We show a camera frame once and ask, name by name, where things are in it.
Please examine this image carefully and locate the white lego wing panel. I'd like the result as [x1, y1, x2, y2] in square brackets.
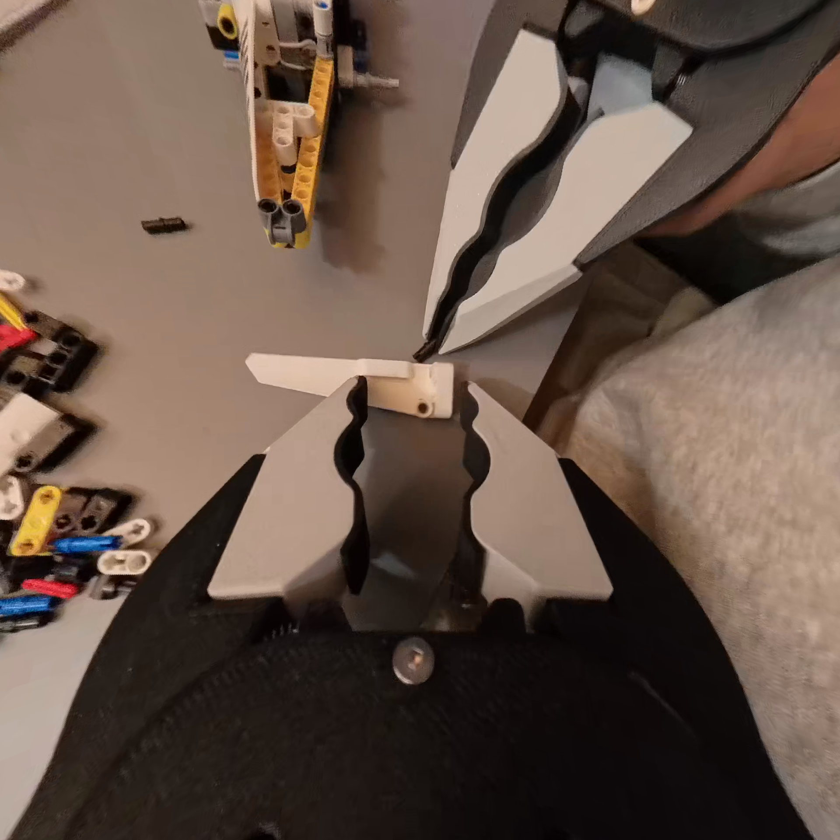
[245, 352, 455, 421]

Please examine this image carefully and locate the person's right forearm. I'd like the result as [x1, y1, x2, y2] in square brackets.
[640, 108, 840, 260]

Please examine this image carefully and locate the yellow white lego helicopter model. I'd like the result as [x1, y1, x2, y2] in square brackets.
[199, 0, 401, 250]

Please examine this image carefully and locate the person's grey clothing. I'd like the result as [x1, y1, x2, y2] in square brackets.
[545, 256, 840, 840]

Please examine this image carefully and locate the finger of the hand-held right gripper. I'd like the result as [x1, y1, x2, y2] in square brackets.
[422, 28, 592, 349]
[436, 105, 694, 357]

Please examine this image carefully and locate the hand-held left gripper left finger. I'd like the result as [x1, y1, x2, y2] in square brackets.
[207, 375, 370, 618]

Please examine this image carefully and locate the lego instruction booklet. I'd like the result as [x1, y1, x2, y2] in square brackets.
[0, 0, 70, 47]

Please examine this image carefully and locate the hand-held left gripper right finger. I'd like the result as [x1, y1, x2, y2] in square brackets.
[459, 381, 614, 632]

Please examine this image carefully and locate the pile of loose lego pieces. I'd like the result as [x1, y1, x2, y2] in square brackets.
[0, 268, 157, 636]

